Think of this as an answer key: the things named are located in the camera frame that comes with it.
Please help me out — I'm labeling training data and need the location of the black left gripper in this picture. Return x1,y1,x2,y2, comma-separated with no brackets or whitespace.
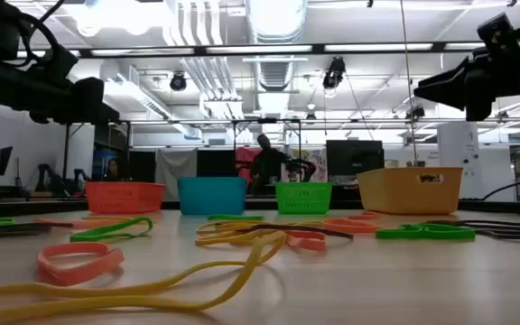
0,58,121,125

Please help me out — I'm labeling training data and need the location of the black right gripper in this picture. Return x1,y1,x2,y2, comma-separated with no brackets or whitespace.
413,47,516,122

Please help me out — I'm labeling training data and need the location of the orange rubber band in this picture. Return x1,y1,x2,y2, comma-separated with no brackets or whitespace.
36,242,125,287
321,218,381,235
285,229,328,252
35,218,121,230

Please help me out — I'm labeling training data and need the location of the black rubber band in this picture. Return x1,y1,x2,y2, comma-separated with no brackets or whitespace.
0,221,75,237
235,224,355,241
435,218,520,232
424,218,520,242

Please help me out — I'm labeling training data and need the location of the long yellow rubber band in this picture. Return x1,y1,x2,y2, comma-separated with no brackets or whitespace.
0,230,288,324

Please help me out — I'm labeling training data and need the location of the thin vertical pole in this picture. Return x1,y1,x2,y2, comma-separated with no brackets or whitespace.
398,0,420,168

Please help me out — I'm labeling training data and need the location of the blue container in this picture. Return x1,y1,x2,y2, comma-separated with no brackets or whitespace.
91,150,117,181

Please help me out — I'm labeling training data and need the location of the white cabinet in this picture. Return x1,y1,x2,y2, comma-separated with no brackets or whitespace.
437,121,480,202

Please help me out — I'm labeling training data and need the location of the person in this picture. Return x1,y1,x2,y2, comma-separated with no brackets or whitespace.
105,157,124,181
249,134,291,196

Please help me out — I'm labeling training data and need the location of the black hanging spotlight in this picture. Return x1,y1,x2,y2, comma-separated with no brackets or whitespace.
169,71,188,93
321,56,347,90

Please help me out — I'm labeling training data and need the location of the orange plastic basket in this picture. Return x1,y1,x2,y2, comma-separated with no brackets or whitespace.
85,181,167,214

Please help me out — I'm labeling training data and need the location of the grey cloth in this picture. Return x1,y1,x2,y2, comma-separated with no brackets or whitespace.
154,148,198,200

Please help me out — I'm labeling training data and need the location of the small black monitor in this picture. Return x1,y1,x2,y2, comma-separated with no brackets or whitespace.
0,145,14,178

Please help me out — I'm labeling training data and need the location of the yellow plastic bin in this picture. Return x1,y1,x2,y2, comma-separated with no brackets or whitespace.
357,167,464,216

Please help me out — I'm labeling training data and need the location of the floral cloth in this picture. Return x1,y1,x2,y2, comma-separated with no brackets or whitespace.
286,147,328,183

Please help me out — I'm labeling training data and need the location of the blue plastic bin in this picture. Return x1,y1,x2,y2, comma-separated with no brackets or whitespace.
177,176,247,216

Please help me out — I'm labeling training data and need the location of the red cloth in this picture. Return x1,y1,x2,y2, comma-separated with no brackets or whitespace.
235,146,264,184

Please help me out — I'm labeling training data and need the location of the green plastic basket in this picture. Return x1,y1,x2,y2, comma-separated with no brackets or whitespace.
274,181,333,215

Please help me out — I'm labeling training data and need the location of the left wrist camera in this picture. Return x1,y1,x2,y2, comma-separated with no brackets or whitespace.
42,43,81,88

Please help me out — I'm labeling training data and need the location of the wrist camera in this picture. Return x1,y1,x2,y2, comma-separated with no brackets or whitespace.
42,43,81,88
476,12,516,51

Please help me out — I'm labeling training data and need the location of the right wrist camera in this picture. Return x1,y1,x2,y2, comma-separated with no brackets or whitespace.
476,12,516,51

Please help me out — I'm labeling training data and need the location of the left camera cable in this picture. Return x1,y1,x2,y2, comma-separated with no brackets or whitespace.
18,0,70,69

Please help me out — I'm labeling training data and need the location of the black cable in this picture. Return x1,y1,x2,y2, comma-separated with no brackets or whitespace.
460,173,520,202

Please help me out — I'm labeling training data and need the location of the black aluminium table frame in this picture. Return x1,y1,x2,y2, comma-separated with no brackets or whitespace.
0,198,520,217

